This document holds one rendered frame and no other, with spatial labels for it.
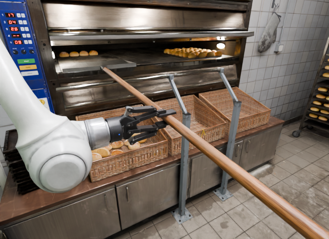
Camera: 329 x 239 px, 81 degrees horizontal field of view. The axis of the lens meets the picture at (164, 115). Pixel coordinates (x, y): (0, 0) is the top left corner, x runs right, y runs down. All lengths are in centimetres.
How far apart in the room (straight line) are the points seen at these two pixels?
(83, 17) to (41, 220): 127
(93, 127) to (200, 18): 159
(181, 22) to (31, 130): 158
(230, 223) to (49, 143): 169
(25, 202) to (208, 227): 130
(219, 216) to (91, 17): 184
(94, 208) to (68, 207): 16
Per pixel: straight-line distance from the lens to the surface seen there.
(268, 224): 201
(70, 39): 139
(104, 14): 159
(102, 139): 57
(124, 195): 145
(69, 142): 39
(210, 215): 191
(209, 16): 204
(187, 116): 127
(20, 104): 43
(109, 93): 163
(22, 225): 142
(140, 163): 140
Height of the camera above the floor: 146
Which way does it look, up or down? 24 degrees down
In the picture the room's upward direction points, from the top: straight up
